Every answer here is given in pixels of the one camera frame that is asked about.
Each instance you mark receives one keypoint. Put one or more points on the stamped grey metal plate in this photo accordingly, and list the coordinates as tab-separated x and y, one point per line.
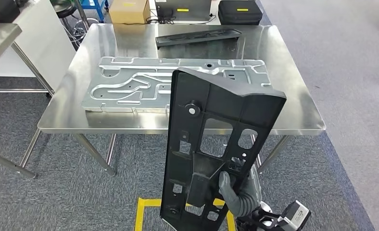
125	92

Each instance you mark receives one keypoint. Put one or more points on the white cabinet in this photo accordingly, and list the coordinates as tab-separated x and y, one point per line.
49	47

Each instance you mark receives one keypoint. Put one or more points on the steel workbench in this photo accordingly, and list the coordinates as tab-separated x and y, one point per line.
298	105

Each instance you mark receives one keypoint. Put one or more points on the black stool chrome base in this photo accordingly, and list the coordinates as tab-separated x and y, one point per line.
63	8

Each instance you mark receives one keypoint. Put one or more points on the blue metal frame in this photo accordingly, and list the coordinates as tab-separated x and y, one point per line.
95	6

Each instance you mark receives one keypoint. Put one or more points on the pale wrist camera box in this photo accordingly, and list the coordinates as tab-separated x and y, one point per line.
296	215

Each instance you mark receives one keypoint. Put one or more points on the black zip case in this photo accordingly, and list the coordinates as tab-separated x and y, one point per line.
240	14
1	11

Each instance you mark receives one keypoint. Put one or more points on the grey laptop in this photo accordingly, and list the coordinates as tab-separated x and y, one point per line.
192	6

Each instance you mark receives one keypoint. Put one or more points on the black plastic panel part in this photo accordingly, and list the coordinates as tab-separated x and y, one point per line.
196	36
189	89

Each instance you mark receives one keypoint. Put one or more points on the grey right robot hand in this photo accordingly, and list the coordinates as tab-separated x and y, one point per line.
245	202

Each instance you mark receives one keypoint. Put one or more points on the cardboard box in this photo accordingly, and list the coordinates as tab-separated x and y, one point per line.
129	12

